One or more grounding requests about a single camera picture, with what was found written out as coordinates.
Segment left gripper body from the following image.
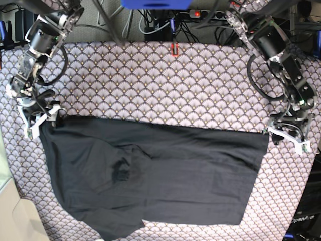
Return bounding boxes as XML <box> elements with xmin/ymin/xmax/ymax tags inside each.
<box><xmin>268</xmin><ymin>111</ymin><xmax>313</xmax><ymax>140</ymax></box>

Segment beige furniture edge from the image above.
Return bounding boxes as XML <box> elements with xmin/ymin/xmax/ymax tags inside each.
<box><xmin>1</xmin><ymin>138</ymin><xmax>49</xmax><ymax>240</ymax></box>

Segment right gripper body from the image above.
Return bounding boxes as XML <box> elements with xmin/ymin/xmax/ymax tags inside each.
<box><xmin>16</xmin><ymin>89</ymin><xmax>60</xmax><ymax>115</ymax></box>

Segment black OpenArm box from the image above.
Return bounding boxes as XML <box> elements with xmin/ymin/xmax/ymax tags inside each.
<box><xmin>283</xmin><ymin>153</ymin><xmax>320</xmax><ymax>240</ymax></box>

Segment patterned scallop tablecloth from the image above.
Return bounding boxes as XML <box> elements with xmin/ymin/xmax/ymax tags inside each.
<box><xmin>1</xmin><ymin>42</ymin><xmax>320</xmax><ymax>240</ymax></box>

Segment grey cables on floor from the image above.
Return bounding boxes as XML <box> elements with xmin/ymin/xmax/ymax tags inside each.
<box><xmin>96</xmin><ymin>0</ymin><xmax>171</xmax><ymax>38</ymax></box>

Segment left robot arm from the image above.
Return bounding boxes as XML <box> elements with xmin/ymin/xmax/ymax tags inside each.
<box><xmin>225</xmin><ymin>7</ymin><xmax>317</xmax><ymax>144</ymax></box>

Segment white power strip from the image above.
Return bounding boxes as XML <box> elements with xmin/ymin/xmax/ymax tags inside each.
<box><xmin>188</xmin><ymin>9</ymin><xmax>226</xmax><ymax>21</ymax></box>

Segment dark navy T-shirt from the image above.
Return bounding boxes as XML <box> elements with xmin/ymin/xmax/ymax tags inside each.
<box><xmin>40</xmin><ymin>116</ymin><xmax>269</xmax><ymax>240</ymax></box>

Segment red black table clamp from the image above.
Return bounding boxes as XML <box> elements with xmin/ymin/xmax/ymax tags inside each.
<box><xmin>171</xmin><ymin>43</ymin><xmax>179</xmax><ymax>58</ymax></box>

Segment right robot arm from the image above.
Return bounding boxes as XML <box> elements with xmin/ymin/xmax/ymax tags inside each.
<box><xmin>6</xmin><ymin>1</ymin><xmax>84</xmax><ymax>128</ymax></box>

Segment black cable bundle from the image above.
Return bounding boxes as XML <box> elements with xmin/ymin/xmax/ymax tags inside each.
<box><xmin>145</xmin><ymin>10</ymin><xmax>254</xmax><ymax>46</ymax></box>

